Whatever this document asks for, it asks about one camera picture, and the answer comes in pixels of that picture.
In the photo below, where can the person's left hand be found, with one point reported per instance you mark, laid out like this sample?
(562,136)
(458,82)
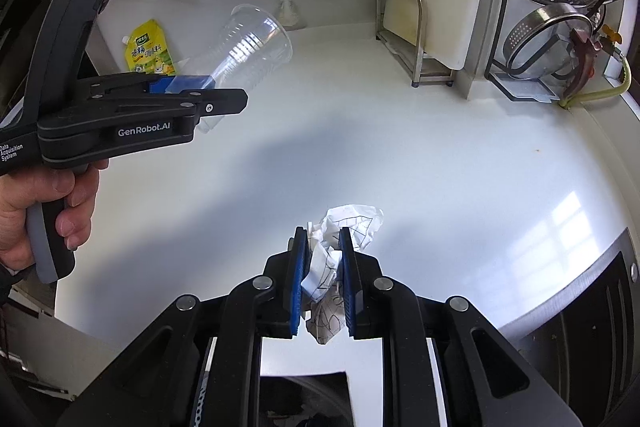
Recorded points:
(20,207)

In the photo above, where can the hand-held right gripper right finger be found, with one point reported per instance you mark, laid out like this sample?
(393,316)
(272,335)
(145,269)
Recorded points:
(350,287)

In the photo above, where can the metal cutting board rack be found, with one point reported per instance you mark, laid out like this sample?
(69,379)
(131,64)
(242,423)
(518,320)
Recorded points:
(419,32)

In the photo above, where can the brown curved utensil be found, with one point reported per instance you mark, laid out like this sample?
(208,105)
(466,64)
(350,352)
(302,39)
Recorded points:
(582,57)

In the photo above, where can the clear plastic cup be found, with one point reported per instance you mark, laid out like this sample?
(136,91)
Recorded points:
(250,42)

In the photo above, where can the black stove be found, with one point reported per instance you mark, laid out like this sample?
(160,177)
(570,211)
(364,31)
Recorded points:
(590,332)

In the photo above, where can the paper with black lines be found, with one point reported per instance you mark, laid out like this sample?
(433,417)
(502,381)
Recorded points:
(350,219)

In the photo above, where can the grey cutting board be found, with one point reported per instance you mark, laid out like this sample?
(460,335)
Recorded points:
(492,32)

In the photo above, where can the metal colander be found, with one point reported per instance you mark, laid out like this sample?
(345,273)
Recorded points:
(530,37)

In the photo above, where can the yellow drink pouch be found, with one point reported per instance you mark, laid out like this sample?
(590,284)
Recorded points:
(147,54)

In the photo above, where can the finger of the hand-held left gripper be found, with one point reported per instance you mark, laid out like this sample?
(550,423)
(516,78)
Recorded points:
(167,85)
(225,102)

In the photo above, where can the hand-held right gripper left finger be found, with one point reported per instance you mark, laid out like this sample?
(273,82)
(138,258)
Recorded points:
(299,282)

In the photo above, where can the black dish rack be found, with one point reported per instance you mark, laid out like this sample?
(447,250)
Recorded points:
(525,92)

